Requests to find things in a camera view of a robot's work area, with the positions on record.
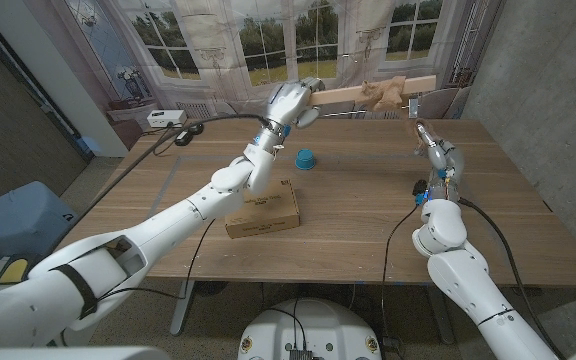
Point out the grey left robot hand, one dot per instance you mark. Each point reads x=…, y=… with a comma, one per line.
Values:
x=290, y=102

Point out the printed window room backdrop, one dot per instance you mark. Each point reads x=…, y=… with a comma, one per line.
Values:
x=218, y=30

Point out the long wooden bar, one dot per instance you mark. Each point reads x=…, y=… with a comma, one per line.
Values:
x=338, y=95

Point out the white robot head rim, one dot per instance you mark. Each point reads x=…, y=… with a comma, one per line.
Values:
x=68, y=354

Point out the yellow and black floor marker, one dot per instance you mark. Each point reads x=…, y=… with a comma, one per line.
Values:
x=14, y=271

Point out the blue grey plastic bin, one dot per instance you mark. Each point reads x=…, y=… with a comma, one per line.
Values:
x=13, y=220

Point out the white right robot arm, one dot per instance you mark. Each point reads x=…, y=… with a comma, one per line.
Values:
x=468, y=280

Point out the brown cardboard package box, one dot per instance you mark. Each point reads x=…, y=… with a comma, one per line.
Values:
x=268, y=212

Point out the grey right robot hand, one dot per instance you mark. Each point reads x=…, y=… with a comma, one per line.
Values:
x=443, y=160

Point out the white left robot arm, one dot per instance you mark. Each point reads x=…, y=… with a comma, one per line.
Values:
x=143, y=235

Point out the white power strip box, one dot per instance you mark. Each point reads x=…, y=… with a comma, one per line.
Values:
x=165, y=118

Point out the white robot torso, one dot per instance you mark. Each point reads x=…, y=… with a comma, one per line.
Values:
x=313, y=325

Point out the black power adapter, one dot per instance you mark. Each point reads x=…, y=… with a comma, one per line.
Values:
x=183, y=138
x=196, y=128

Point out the small blue plastic cup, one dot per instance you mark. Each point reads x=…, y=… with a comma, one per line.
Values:
x=305, y=160

